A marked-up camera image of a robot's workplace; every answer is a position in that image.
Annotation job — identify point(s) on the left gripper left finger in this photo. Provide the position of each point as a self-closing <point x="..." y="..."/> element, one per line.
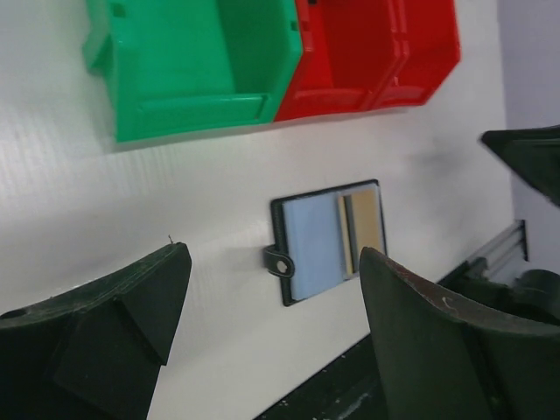
<point x="95" y="352"/>

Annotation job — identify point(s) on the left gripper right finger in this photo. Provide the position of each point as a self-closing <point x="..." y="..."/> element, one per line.
<point x="471" y="350"/>

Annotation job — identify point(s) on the gold card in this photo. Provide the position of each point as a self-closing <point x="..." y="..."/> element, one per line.
<point x="361" y="226"/>

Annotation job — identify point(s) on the black leather card holder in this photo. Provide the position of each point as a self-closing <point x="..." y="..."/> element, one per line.
<point x="307" y="255"/>

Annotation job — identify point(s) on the green plastic bin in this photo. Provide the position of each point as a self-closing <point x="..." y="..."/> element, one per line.
<point x="172" y="67"/>

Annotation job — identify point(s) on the red plastic bin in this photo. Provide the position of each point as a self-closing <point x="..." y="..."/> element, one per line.
<point x="352" y="50"/>
<point x="427" y="36"/>

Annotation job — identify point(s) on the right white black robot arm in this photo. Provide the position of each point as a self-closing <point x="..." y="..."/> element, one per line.
<point x="532" y="154"/>

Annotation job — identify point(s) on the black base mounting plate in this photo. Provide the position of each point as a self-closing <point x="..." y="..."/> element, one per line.
<point x="349" y="387"/>

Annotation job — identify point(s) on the aluminium table frame rail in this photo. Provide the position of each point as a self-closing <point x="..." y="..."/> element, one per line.
<point x="503" y="259"/>

